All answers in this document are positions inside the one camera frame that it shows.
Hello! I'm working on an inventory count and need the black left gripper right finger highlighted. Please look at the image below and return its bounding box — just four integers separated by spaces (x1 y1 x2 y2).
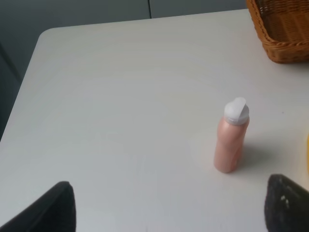
264 174 309 232

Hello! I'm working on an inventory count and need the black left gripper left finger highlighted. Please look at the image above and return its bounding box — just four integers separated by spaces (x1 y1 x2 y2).
0 181 77 232

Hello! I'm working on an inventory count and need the orange wicker basket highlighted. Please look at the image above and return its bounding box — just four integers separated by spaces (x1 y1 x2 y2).
246 0 309 63

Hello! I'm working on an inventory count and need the yellow banana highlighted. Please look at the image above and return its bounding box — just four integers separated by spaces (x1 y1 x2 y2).
306 134 309 174

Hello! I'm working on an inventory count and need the pink bottle white cap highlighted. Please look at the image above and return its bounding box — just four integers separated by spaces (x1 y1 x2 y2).
214 97 250 173

